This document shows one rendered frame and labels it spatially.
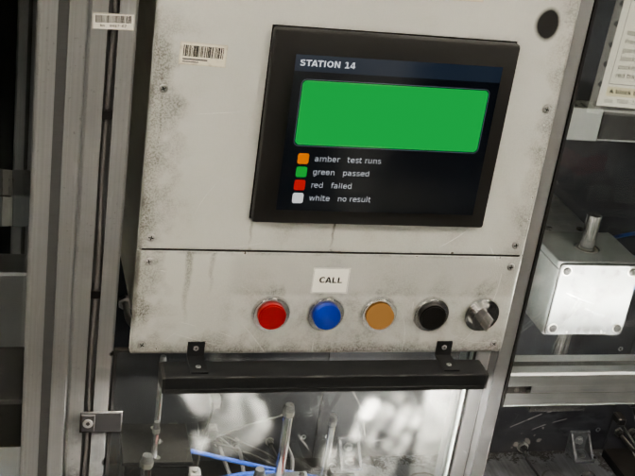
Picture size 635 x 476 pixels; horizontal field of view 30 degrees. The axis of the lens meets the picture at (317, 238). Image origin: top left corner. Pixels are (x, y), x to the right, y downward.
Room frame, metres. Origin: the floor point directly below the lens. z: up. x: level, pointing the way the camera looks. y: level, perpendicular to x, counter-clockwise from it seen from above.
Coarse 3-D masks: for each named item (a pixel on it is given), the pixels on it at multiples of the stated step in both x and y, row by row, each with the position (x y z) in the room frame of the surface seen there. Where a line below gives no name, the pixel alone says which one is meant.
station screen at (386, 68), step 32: (320, 64) 1.09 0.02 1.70; (352, 64) 1.10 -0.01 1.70; (384, 64) 1.10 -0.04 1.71; (416, 64) 1.11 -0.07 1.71; (448, 64) 1.12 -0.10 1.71; (288, 128) 1.08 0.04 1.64; (480, 128) 1.14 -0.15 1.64; (288, 160) 1.08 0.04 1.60; (320, 160) 1.09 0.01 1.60; (352, 160) 1.10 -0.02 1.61; (384, 160) 1.11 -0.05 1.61; (416, 160) 1.12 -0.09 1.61; (448, 160) 1.13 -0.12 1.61; (480, 160) 1.14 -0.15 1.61; (288, 192) 1.08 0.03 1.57; (320, 192) 1.09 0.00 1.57; (352, 192) 1.10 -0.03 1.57; (384, 192) 1.11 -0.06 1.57; (416, 192) 1.12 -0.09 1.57; (448, 192) 1.13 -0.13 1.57
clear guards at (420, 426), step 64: (576, 128) 1.20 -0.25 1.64; (576, 192) 1.21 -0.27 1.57; (576, 256) 1.22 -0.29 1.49; (576, 320) 1.22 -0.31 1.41; (128, 384) 1.07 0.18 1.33; (512, 384) 1.20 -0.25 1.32; (576, 384) 1.23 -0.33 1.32; (128, 448) 1.07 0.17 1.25; (192, 448) 1.10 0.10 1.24; (256, 448) 1.12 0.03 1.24; (320, 448) 1.14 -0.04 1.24; (384, 448) 1.16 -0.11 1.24; (448, 448) 1.19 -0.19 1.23
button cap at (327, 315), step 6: (318, 306) 1.11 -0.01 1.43; (324, 306) 1.11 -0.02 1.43; (330, 306) 1.11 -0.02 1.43; (336, 306) 1.12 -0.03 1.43; (318, 312) 1.11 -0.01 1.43; (324, 312) 1.11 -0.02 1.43; (330, 312) 1.11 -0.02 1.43; (336, 312) 1.12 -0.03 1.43; (318, 318) 1.11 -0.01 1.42; (324, 318) 1.11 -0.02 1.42; (330, 318) 1.11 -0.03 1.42; (336, 318) 1.12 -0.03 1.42; (318, 324) 1.11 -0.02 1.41; (324, 324) 1.11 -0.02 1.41; (330, 324) 1.11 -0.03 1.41; (336, 324) 1.12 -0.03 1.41
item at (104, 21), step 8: (96, 16) 1.06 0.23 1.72; (104, 16) 1.06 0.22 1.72; (112, 16) 1.06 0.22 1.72; (120, 16) 1.06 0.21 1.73; (128, 16) 1.06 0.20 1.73; (96, 24) 1.06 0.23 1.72; (104, 24) 1.06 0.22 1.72; (112, 24) 1.06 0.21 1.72; (120, 24) 1.06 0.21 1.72; (128, 24) 1.06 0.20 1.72
